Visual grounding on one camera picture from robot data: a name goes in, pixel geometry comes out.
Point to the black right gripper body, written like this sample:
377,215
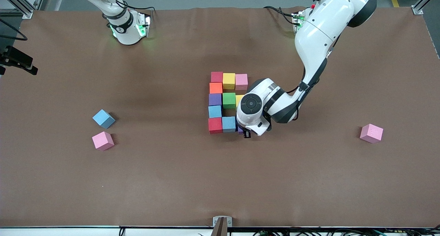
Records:
15,59

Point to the purple foam cube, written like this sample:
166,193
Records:
240,129
215,99

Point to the blue foam cube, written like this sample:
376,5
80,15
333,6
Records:
229,123
215,111
103,118

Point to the red foam cube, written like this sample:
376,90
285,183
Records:
217,77
215,125

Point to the yellow foam cube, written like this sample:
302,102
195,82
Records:
229,80
238,99

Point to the green foam cube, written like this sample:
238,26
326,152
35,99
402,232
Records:
229,100

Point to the orange foam cube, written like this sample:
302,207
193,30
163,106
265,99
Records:
216,88

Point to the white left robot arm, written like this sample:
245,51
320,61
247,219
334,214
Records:
319,30

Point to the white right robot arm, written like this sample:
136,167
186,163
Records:
125,30

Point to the brown table mat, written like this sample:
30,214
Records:
220,188

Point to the pink dotted foam cube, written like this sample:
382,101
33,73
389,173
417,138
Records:
371,133

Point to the aluminium frame profile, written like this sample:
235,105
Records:
24,9
421,6

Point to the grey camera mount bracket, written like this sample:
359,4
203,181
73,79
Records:
222,225

